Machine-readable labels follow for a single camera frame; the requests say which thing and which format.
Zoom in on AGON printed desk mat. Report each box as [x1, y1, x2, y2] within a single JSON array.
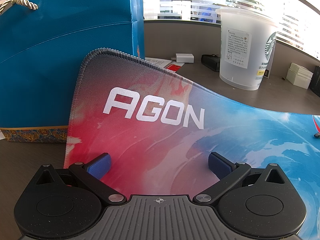
[[65, 48, 319, 239]]

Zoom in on acrylic sign holder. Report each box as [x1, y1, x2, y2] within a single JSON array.
[[264, 40, 276, 78]]

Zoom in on black small box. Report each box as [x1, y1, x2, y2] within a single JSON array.
[[201, 54, 220, 72]]

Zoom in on white stacked boxes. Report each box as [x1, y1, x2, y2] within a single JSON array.
[[286, 62, 313, 89]]

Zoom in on white and red papers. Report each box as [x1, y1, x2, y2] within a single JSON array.
[[145, 57, 184, 72]]

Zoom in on black mesh desk organizer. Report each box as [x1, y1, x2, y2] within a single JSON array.
[[309, 66, 320, 96]]

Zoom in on white power adapter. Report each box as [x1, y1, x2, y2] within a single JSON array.
[[175, 53, 194, 63]]

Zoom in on Starbucks translucent plastic cup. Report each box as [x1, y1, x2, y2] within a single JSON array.
[[216, 7, 277, 90]]

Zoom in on blue paper gift bag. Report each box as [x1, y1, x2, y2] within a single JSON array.
[[1, 0, 145, 142]]

